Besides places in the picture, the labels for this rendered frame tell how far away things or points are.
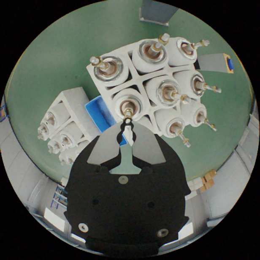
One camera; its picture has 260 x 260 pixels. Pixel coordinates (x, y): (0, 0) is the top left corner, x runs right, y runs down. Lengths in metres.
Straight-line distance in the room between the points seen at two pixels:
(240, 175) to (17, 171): 11.15
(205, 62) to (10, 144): 6.63
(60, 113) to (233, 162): 5.47
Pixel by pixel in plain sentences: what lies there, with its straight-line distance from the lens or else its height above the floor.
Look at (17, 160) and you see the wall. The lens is 6.54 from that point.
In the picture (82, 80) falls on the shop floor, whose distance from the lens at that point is 0.53.
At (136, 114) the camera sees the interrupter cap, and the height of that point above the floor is 0.25.
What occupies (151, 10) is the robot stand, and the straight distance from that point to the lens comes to 0.58.
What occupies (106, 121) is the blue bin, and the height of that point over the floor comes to 0.00.
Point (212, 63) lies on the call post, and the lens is 0.40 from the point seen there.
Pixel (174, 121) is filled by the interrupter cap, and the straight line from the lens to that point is 0.26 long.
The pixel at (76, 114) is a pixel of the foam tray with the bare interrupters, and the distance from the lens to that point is 0.38.
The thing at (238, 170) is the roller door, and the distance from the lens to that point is 5.25.
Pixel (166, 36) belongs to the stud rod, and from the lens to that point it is 0.15.
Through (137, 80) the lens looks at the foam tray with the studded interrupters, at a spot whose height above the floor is 0.18.
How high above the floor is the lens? 0.45
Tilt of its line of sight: 58 degrees down
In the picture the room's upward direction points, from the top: 179 degrees counter-clockwise
